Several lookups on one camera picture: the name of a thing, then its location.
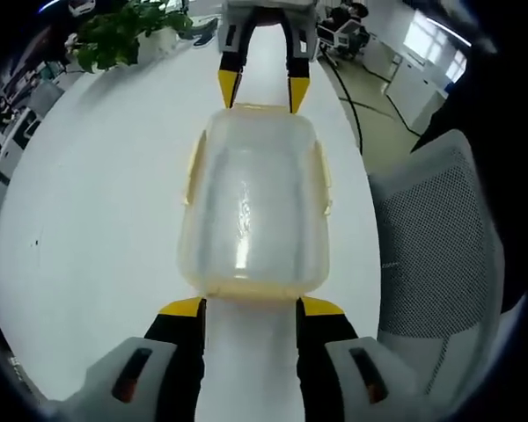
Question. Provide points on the green potted plant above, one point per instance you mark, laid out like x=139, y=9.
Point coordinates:
x=114, y=31

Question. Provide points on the grey mesh office chair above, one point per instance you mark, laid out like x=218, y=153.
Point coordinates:
x=435, y=246

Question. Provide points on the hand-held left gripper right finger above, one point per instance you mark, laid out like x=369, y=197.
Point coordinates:
x=330, y=369

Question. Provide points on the white office chair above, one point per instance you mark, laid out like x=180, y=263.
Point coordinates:
x=341, y=37

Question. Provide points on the dark object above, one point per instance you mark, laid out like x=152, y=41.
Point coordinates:
x=204, y=35

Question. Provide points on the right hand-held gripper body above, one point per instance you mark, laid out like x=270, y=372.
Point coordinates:
x=268, y=3

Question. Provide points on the white cabinet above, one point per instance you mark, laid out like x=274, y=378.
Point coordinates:
x=415, y=88

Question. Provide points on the white plant pot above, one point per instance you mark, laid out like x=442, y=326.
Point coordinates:
x=158, y=44

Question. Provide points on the clear container with plastic buckles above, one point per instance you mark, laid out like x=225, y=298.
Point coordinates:
x=255, y=198

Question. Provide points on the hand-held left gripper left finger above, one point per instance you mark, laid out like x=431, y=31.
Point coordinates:
x=176, y=369

